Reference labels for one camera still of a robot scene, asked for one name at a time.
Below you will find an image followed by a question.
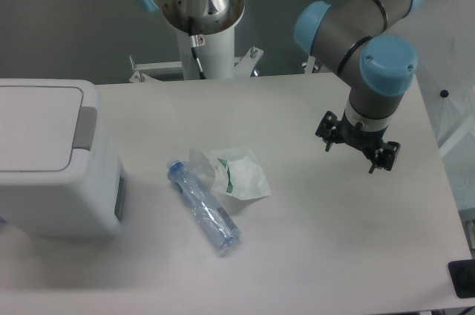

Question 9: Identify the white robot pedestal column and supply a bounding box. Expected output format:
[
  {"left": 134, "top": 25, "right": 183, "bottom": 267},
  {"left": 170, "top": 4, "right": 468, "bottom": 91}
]
[{"left": 174, "top": 27, "right": 235, "bottom": 68}]

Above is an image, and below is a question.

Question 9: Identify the white plastic trash can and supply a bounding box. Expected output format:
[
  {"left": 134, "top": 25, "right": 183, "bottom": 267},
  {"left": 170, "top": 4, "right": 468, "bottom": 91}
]
[{"left": 1, "top": 78, "right": 125, "bottom": 238}]

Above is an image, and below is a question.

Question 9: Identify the black device at edge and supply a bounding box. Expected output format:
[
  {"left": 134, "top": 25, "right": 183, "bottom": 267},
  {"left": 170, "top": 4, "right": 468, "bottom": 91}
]
[{"left": 448, "top": 259, "right": 474, "bottom": 299}]

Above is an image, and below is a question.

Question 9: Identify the white trash can lid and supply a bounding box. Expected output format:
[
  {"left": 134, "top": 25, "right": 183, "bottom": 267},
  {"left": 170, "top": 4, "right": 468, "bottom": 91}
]
[{"left": 1, "top": 79, "right": 99, "bottom": 172}]

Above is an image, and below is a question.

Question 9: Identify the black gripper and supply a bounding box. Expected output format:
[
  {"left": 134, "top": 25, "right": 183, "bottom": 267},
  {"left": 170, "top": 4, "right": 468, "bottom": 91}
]
[{"left": 315, "top": 111, "right": 401, "bottom": 174}]

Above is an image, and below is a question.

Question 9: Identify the white metal base frame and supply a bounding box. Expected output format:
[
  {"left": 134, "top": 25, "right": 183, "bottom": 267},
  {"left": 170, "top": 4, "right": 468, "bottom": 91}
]
[{"left": 128, "top": 47, "right": 264, "bottom": 83}]

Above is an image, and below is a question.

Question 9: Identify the black cable on pedestal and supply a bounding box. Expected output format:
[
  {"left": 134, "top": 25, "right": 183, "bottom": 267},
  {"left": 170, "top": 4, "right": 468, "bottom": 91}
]
[{"left": 187, "top": 17, "right": 207, "bottom": 80}]

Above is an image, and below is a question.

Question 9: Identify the clear green plastic bag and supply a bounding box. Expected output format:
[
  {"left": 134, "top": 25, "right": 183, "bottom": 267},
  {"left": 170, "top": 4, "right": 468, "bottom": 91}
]
[{"left": 189, "top": 146, "right": 272, "bottom": 201}]

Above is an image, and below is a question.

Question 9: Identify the clear plastic water bottle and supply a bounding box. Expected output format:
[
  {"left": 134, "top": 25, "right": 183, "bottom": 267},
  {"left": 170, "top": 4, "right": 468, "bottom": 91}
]
[{"left": 166, "top": 159, "right": 240, "bottom": 251}]

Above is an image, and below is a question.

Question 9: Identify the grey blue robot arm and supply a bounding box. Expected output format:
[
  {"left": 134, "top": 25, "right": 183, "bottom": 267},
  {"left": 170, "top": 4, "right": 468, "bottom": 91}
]
[{"left": 294, "top": 0, "right": 424, "bottom": 171}]

